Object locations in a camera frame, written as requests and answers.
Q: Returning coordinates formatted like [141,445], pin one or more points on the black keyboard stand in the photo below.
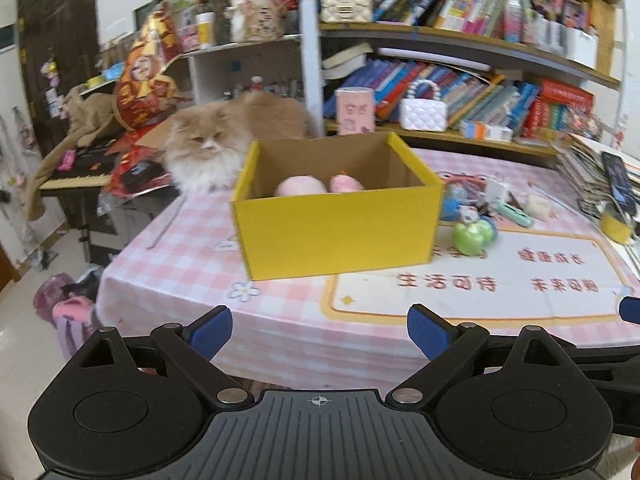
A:
[87,225]

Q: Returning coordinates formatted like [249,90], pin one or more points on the small black box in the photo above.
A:
[141,172]

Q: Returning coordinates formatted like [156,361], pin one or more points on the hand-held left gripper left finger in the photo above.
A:
[212,332]

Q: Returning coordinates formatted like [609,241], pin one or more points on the pink purple backpack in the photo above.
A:
[70,310]

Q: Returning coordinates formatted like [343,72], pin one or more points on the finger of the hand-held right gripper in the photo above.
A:
[631,308]
[617,395]

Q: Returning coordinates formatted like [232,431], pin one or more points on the small white toy figure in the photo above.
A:
[470,215]

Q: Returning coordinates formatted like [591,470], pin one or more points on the pink plush toy orange tuft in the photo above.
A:
[347,183]

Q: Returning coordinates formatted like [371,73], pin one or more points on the red gold foil figure balloon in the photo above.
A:
[145,80]

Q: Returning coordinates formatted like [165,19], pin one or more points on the black smartphone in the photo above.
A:
[619,180]

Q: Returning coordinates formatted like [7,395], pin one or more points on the cream cube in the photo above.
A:
[537,206]

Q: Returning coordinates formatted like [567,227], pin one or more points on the long row of colourful books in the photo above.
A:
[475,5]

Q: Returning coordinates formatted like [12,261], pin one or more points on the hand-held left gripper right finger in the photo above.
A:
[425,332]

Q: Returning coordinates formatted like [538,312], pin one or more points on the mint green case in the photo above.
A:
[515,215]

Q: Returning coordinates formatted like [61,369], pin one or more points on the thick white lying book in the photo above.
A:
[345,62]

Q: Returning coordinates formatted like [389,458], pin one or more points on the white bottle yellow label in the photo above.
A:
[206,32]

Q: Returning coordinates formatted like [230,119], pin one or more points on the white shelf unit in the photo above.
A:
[215,72]

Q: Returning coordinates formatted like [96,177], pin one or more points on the pink container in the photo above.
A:
[187,35]

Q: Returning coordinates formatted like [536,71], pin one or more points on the dark wooden door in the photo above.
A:
[60,35]

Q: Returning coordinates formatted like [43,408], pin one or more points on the yellow cardboard box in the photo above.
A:
[325,240]

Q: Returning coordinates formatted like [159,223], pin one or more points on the round pink plush toy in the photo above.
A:
[300,187]

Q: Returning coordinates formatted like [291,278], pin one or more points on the yellow tape roll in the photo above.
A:
[617,227]

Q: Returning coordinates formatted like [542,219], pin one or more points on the black piano keyboard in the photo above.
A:
[75,172]

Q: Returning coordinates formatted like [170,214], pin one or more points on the stack of magazines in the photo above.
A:
[580,175]

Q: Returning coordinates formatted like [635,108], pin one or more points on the white shelf post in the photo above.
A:
[307,35]

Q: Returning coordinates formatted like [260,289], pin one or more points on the white charger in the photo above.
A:
[496,190]

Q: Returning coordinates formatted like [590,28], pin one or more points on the blue toy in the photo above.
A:
[451,208]

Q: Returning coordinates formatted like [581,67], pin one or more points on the green ball toy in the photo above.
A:
[472,239]

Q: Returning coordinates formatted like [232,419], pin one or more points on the wooden bookshelf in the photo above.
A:
[450,40]

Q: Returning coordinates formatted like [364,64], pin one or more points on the brown plush cloth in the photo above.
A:
[90,115]

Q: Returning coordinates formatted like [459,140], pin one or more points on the flat red foil sheet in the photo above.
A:
[120,180]

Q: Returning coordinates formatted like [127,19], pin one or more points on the metal ruler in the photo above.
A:
[165,229]

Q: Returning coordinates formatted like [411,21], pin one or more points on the floral rabbit doll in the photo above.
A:
[257,10]

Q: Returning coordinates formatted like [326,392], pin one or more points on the small pink item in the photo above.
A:
[67,160]

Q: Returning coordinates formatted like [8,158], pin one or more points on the row of blue red books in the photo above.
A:
[475,95]

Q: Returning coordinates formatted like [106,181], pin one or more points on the fluffy orange white cat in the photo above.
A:
[205,160]

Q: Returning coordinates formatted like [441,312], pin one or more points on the pink printed box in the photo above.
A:
[355,112]

